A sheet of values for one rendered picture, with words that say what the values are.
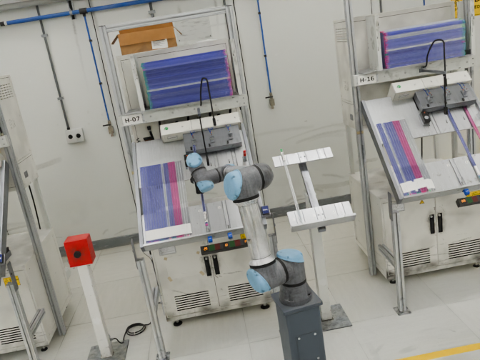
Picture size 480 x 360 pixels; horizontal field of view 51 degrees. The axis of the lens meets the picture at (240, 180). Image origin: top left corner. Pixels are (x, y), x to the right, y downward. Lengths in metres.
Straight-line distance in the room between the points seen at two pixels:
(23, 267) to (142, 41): 1.57
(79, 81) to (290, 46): 1.87
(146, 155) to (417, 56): 1.75
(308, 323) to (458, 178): 1.28
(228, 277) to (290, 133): 1.90
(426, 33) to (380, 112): 0.53
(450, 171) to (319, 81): 1.93
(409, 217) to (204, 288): 1.37
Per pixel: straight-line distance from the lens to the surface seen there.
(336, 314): 3.21
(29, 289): 3.36
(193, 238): 2.75
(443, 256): 3.54
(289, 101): 4.62
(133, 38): 3.35
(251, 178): 2.06
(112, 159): 4.67
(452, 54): 3.39
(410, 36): 3.27
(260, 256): 2.13
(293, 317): 2.28
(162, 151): 3.06
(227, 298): 3.26
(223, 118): 3.05
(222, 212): 2.79
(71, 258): 2.99
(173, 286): 3.21
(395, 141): 3.10
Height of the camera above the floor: 1.72
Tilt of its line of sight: 16 degrees down
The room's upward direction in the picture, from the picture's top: 9 degrees counter-clockwise
